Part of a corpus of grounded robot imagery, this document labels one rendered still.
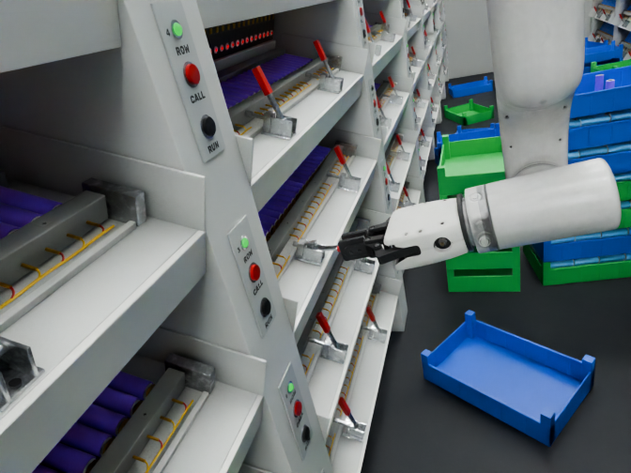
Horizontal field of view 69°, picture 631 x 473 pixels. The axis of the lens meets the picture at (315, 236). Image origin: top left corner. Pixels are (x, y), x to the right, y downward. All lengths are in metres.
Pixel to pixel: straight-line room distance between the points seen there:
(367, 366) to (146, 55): 0.82
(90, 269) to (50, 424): 0.11
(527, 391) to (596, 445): 0.16
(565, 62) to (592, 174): 0.13
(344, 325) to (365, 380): 0.20
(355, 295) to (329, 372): 0.21
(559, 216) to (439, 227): 0.13
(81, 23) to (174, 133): 0.09
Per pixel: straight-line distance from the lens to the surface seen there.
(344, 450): 0.90
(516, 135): 0.65
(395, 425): 1.10
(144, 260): 0.36
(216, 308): 0.44
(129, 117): 0.39
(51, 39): 0.33
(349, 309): 0.88
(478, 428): 1.09
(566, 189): 0.57
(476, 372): 1.19
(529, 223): 0.57
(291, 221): 0.72
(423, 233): 0.57
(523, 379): 1.18
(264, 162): 0.52
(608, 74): 1.51
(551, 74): 0.53
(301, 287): 0.62
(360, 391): 0.99
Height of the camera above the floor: 0.84
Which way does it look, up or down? 26 degrees down
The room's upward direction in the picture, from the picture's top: 13 degrees counter-clockwise
